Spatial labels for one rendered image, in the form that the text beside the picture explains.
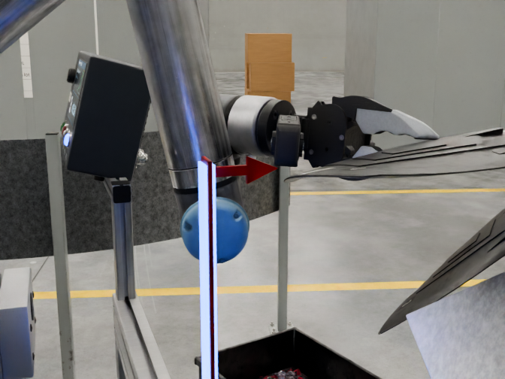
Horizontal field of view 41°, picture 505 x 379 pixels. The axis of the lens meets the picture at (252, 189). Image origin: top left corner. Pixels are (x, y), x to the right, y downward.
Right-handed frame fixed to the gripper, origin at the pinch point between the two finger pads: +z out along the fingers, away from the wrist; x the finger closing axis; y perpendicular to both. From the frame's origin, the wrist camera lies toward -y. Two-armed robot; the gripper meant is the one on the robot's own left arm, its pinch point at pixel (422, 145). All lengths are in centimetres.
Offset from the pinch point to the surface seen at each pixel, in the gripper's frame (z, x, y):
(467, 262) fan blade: 2.5, 14.3, 12.5
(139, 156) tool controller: -56, 8, 16
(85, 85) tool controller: -59, -3, 6
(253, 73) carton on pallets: -471, -23, 641
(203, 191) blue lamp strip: -9.3, 4.0, -24.4
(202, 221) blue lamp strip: -9.6, 6.7, -23.8
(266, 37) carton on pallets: -459, -68, 646
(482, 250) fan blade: 4.0, 12.5, 12.6
